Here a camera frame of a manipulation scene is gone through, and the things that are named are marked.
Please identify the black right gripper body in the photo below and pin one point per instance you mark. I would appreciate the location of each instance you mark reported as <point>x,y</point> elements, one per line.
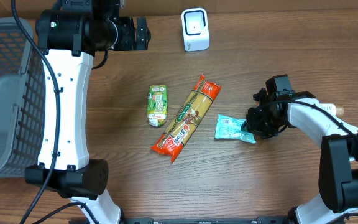
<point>266,125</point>

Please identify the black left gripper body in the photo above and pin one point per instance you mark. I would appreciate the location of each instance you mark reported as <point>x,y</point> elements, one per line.
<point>140,33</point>

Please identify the teal snack packet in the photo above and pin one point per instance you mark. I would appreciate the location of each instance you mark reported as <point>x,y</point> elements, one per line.
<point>231,128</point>

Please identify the green juice carton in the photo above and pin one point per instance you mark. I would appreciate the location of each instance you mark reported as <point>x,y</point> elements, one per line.
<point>157,105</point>

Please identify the orange spaghetti packet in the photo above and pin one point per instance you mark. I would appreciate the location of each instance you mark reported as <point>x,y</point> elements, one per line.
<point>188,118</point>

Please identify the white tube with gold cap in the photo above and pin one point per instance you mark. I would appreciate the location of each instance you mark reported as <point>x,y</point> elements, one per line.
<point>337,110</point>

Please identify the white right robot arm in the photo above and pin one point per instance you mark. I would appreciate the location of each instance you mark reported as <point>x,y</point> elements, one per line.
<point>280,107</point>

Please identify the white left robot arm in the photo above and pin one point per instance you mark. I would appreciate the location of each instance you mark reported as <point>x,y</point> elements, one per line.
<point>69,35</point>

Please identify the white barcode scanner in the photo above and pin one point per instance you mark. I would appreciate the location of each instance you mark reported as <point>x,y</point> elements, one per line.
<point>195,28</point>

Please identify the grey plastic shopping basket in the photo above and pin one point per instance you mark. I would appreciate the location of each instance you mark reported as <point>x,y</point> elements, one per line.
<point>22,101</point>

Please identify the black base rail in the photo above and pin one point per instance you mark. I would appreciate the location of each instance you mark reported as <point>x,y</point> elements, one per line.
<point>204,221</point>

